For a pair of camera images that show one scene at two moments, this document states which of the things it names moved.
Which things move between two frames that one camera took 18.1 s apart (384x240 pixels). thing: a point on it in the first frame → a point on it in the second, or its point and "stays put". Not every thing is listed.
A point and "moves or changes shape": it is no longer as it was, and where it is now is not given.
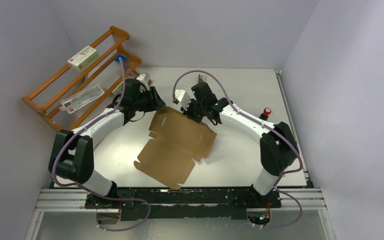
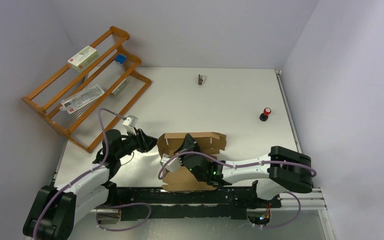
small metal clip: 200,79 stays put
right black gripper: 187,111 → 189,144
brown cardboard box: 175,140 moves or changes shape
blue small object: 123,58 stays put
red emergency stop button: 264,116 stays put
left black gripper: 156,102 → 144,142
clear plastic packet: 71,104 stays put
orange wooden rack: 69,97 stays put
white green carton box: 82,60 stays put
